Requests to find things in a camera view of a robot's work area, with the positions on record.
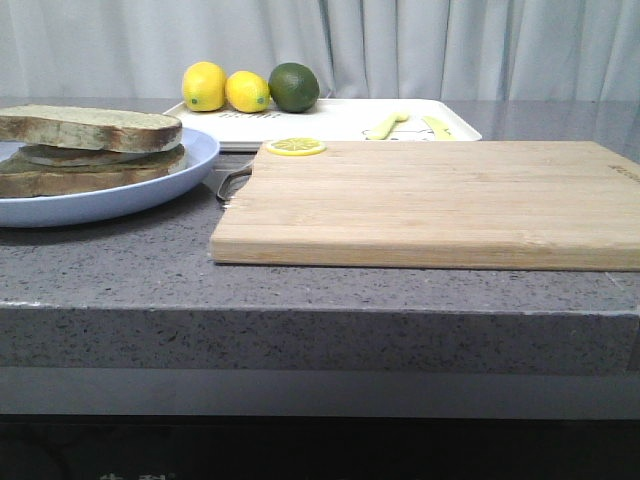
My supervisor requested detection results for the light blue round plate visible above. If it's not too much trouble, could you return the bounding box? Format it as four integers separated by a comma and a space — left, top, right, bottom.
1, 128, 221, 228

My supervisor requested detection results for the bread slice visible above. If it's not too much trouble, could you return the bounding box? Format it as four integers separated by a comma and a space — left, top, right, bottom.
1, 144, 187, 198
1, 104, 182, 153

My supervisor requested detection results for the fried egg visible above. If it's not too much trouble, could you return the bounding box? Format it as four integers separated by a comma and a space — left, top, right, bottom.
18, 144, 151, 168

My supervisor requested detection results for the white rectangular tray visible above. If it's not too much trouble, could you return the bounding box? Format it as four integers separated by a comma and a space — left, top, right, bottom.
166, 99, 482, 152

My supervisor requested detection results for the lemon slice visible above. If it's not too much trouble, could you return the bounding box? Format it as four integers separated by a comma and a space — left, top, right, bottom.
266, 137, 326, 156

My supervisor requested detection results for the yellow plastic spoon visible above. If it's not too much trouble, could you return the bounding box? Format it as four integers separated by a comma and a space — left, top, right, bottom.
365, 111, 409, 140

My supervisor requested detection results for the wooden cutting board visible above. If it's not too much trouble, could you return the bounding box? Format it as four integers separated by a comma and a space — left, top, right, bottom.
210, 141, 639, 271

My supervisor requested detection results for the green lime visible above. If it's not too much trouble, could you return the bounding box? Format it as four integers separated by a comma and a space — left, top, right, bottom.
268, 62, 320, 113

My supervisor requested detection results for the yellow plastic knife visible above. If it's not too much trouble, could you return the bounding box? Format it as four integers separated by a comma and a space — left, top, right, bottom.
422, 116, 456, 141

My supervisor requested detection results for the right yellow lemon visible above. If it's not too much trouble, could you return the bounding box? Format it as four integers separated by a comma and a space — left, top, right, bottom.
225, 70, 271, 113

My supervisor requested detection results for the yellow lemon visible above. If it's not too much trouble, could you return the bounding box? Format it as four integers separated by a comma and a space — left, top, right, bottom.
225, 70, 271, 113
182, 61, 227, 112

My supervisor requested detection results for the left yellow lemon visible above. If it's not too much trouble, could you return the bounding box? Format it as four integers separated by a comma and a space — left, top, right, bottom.
182, 61, 227, 112

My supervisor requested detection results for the white curtain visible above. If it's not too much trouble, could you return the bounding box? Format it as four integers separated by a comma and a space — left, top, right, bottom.
1, 1, 639, 101

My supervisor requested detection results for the metal cutting board handle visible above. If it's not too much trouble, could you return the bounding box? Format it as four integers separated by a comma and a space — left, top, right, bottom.
216, 167, 253, 203

